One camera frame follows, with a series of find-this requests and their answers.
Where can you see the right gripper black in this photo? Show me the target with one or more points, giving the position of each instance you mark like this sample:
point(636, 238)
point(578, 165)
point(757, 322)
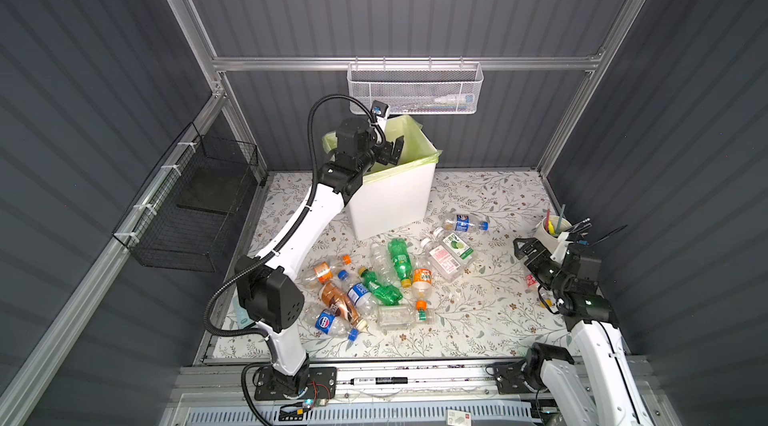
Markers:
point(529, 249)

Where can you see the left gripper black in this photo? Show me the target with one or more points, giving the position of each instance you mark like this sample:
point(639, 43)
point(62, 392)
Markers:
point(383, 155)

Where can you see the green Sprite bottle label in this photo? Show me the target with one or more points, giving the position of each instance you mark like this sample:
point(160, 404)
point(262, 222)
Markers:
point(402, 264)

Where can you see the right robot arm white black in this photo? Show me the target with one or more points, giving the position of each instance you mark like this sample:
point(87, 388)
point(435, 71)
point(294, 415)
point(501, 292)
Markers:
point(612, 396)

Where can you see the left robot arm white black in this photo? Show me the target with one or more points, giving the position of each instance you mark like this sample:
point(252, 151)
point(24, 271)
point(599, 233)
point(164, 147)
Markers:
point(266, 282)

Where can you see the green bin liner bag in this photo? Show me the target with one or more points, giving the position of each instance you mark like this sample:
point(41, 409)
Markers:
point(418, 151)

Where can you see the white waste bin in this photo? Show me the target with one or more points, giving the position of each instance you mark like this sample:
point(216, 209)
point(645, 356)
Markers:
point(379, 207)

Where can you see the Pepsi bottle near bin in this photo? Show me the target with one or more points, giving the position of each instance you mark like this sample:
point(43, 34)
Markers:
point(465, 222)

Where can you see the white pen cup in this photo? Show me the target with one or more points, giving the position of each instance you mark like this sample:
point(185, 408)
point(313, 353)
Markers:
point(554, 228)

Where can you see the lime label square bottle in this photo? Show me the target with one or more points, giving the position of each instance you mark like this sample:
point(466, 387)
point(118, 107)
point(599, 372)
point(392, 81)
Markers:
point(461, 250)

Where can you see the pink label square bottle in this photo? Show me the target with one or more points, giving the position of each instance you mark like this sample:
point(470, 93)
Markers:
point(441, 259)

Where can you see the tube in white basket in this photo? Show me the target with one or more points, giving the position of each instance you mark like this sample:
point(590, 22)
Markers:
point(458, 100)

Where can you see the clear crumpled tall bottle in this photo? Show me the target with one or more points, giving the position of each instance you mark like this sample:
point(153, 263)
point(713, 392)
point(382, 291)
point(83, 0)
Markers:
point(382, 264)

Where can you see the orange label Fanta bottle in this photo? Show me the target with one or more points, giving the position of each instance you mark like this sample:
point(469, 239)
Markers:
point(422, 280)

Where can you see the crushed green bottle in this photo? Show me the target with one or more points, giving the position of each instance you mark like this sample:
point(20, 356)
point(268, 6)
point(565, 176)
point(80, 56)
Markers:
point(386, 293)

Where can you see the blue label water bottle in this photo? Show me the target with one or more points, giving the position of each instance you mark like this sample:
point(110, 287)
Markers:
point(363, 300)

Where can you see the brown tea bottle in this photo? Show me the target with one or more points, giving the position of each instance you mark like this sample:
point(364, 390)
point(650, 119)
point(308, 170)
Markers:
point(337, 300)

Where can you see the clear square bottle orange cap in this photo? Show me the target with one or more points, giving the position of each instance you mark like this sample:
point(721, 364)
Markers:
point(404, 316)

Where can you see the Pepsi bottle front left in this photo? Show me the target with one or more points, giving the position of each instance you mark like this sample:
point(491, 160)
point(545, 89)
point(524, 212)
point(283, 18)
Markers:
point(330, 322)

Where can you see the teal plastic holder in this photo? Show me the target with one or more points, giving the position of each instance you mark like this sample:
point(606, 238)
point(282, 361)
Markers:
point(242, 319)

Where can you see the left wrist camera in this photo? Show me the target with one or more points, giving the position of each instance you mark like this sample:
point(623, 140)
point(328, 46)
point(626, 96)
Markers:
point(380, 110)

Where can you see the white wire mesh basket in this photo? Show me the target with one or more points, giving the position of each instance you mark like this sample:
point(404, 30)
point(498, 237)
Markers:
point(410, 87)

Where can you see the black wire basket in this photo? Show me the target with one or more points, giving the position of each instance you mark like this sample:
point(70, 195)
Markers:
point(196, 206)

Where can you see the black marker on rail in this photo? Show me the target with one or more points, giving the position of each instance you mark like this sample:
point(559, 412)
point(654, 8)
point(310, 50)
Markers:
point(371, 381)

